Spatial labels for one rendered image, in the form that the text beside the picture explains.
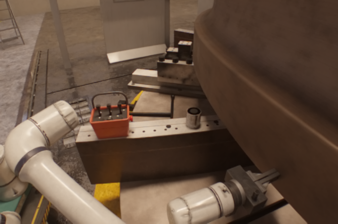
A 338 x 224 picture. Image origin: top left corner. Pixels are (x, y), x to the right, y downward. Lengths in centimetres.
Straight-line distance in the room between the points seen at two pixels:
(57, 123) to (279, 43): 81
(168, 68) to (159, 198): 123
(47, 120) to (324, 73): 86
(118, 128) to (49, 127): 43
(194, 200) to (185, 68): 157
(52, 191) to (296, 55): 83
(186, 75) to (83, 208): 164
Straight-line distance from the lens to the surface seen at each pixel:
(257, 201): 61
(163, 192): 132
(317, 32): 70
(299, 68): 73
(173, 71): 201
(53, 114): 75
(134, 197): 131
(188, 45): 202
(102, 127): 106
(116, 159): 122
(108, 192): 174
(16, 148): 69
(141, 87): 224
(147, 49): 422
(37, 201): 148
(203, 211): 55
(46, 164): 66
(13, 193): 141
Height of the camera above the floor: 142
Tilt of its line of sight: 32 degrees down
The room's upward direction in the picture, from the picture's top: straight up
